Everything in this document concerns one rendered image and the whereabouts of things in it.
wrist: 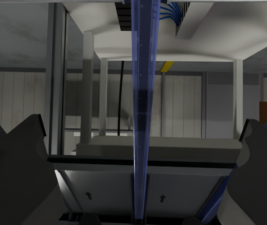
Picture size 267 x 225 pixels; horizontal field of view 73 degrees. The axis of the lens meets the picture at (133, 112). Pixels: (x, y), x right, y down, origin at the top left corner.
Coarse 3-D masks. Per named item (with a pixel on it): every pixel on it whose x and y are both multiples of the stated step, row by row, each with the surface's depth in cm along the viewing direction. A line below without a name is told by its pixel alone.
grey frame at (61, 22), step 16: (48, 16) 47; (64, 16) 49; (48, 32) 47; (64, 32) 49; (48, 48) 47; (64, 48) 49; (48, 64) 47; (64, 64) 49; (48, 80) 47; (64, 80) 49; (48, 96) 47; (64, 96) 50; (48, 112) 47; (64, 112) 50; (48, 128) 46; (64, 128) 50; (48, 144) 46
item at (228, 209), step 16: (256, 128) 10; (256, 144) 9; (240, 160) 9; (256, 160) 8; (240, 176) 7; (256, 176) 7; (224, 192) 7; (240, 192) 6; (256, 192) 6; (224, 208) 7; (240, 208) 6; (256, 208) 6; (224, 224) 7; (240, 224) 6; (256, 224) 5
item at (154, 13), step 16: (144, 0) 8; (160, 0) 8; (144, 16) 9; (144, 32) 9; (144, 48) 10; (144, 64) 11; (144, 80) 11; (144, 96) 12; (144, 112) 13; (144, 128) 15; (144, 144) 16; (144, 160) 18; (144, 176) 20; (144, 192) 23
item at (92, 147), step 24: (240, 72) 86; (120, 96) 95; (240, 96) 85; (240, 120) 85; (96, 144) 59; (120, 144) 60; (168, 144) 63; (192, 144) 64; (216, 144) 66; (240, 144) 67
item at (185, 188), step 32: (64, 160) 29; (96, 160) 28; (128, 160) 28; (160, 160) 28; (192, 160) 28; (224, 160) 27; (64, 192) 27; (96, 192) 26; (128, 192) 26; (160, 192) 25; (192, 192) 25
